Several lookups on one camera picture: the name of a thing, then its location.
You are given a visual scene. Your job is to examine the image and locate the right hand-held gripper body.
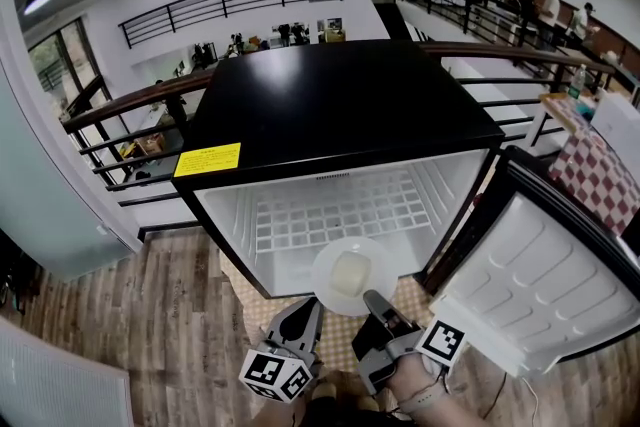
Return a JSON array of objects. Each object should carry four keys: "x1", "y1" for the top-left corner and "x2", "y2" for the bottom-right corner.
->
[{"x1": 351, "y1": 313, "x2": 468, "y2": 397}]

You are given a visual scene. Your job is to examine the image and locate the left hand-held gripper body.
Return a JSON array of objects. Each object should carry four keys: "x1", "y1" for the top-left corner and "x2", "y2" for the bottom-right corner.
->
[{"x1": 238, "y1": 339, "x2": 322, "y2": 404}]

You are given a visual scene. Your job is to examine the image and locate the white round plate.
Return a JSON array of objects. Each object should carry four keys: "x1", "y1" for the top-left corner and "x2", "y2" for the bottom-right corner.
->
[{"x1": 311, "y1": 236, "x2": 400, "y2": 318}]

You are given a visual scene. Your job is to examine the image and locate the white item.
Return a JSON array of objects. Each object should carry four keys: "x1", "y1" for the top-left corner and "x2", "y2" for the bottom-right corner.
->
[{"x1": 328, "y1": 250, "x2": 373, "y2": 298}]

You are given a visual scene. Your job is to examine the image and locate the black mini fridge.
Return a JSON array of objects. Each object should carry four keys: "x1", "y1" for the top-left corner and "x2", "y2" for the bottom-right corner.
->
[{"x1": 171, "y1": 38, "x2": 640, "y2": 379}]

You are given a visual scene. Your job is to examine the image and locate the person's right forearm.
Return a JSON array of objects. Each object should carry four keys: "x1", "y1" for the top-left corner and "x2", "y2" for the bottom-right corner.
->
[{"x1": 387, "y1": 350, "x2": 481, "y2": 427}]

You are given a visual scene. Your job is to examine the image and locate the person's left forearm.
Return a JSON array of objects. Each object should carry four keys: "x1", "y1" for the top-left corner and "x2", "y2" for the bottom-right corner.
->
[{"x1": 252, "y1": 392, "x2": 306, "y2": 427}]

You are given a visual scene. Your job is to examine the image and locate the white wire fridge shelf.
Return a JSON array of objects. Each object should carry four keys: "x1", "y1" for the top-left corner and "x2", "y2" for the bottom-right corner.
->
[{"x1": 253, "y1": 168, "x2": 437, "y2": 257}]

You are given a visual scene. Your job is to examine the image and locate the white fridge door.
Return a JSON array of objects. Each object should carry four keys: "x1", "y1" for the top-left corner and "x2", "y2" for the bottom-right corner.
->
[{"x1": 423, "y1": 144, "x2": 640, "y2": 379}]

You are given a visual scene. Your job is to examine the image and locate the yellow checked floor mat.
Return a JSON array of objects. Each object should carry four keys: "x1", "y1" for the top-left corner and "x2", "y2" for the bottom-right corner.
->
[{"x1": 219, "y1": 259, "x2": 484, "y2": 389}]

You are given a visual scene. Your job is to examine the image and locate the person's leg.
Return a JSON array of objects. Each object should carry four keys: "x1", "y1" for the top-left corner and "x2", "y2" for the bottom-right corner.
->
[{"x1": 312, "y1": 368, "x2": 381, "y2": 414}]

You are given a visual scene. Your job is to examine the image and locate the white wristwatch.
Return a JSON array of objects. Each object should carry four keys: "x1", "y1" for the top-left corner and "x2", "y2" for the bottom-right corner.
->
[{"x1": 397, "y1": 383, "x2": 450, "y2": 415}]

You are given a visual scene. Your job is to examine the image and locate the person's dark clothing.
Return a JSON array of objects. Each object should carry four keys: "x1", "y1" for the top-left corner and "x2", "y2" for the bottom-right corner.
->
[{"x1": 302, "y1": 394, "x2": 401, "y2": 427}]

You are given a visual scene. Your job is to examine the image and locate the yellow warning label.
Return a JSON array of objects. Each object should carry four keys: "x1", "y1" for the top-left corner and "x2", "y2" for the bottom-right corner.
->
[{"x1": 173, "y1": 142, "x2": 243, "y2": 179}]

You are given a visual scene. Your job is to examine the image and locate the glass partition with white blinds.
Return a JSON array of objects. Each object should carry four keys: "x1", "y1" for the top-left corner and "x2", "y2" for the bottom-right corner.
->
[{"x1": 0, "y1": 314, "x2": 136, "y2": 427}]

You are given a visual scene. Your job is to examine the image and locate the brown cardboard box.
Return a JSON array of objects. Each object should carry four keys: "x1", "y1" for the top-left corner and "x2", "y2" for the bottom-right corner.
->
[{"x1": 134, "y1": 133, "x2": 166, "y2": 156}]

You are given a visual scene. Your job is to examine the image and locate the red checked tablecloth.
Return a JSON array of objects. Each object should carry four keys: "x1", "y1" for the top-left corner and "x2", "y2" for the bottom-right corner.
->
[{"x1": 547, "y1": 127, "x2": 640, "y2": 239}]

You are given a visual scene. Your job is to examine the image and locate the wooden tray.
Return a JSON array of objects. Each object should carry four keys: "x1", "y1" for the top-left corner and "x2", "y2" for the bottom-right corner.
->
[{"x1": 538, "y1": 93, "x2": 591, "y2": 134}]

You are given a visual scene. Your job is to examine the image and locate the frosted glass door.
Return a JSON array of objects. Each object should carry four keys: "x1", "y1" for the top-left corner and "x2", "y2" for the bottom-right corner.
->
[{"x1": 0, "y1": 59, "x2": 144, "y2": 284}]

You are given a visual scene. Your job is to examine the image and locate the black robot equipment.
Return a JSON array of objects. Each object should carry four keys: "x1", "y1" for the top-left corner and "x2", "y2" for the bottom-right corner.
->
[{"x1": 192, "y1": 42, "x2": 219, "y2": 69}]

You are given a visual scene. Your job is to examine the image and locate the green-labelled plastic bottle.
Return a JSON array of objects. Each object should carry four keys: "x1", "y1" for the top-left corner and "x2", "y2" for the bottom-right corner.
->
[{"x1": 567, "y1": 63, "x2": 589, "y2": 99}]

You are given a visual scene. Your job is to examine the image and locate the white box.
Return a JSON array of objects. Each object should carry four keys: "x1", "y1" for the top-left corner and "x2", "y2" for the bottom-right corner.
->
[{"x1": 589, "y1": 92, "x2": 640, "y2": 151}]

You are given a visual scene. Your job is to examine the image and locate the dark-framed window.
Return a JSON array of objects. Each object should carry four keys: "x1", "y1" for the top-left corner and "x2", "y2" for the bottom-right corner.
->
[{"x1": 27, "y1": 17, "x2": 114, "y2": 116}]

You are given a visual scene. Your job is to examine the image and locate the black cable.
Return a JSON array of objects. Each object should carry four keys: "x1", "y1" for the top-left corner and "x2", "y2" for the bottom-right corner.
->
[{"x1": 479, "y1": 372, "x2": 509, "y2": 421}]

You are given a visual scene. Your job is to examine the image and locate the white cable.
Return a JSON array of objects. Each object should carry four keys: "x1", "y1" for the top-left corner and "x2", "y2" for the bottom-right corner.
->
[{"x1": 519, "y1": 374, "x2": 541, "y2": 427}]

